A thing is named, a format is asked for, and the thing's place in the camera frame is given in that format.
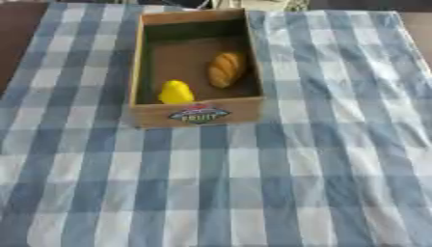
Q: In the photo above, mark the tan cardboard box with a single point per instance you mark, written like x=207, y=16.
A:
x=147, y=115

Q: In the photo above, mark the yellow toy pear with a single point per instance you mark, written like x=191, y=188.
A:
x=175, y=93

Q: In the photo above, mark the brown toy bread loaf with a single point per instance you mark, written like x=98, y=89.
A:
x=226, y=69

